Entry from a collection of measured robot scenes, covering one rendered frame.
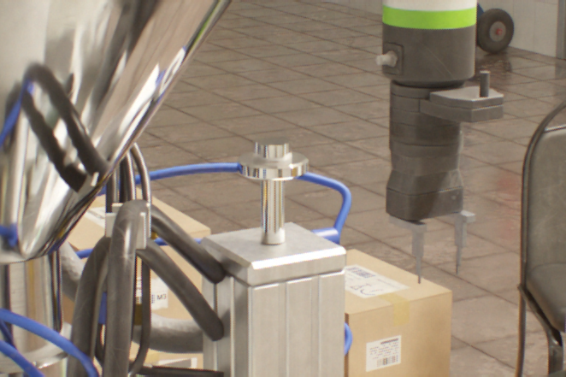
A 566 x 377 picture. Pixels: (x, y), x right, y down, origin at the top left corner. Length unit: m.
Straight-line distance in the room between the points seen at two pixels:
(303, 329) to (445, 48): 0.89
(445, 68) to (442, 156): 0.09
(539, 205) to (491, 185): 2.98
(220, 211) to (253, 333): 5.21
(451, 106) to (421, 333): 2.25
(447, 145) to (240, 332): 0.92
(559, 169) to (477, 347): 1.32
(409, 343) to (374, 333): 0.11
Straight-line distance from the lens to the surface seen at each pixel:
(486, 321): 4.74
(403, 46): 1.53
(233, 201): 5.99
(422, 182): 1.56
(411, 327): 3.71
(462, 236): 1.60
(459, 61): 1.53
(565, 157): 3.31
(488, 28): 9.11
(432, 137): 1.55
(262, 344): 0.65
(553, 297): 3.07
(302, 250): 0.65
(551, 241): 3.31
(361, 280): 3.81
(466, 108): 1.50
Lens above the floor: 1.60
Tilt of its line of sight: 15 degrees down
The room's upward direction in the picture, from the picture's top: straight up
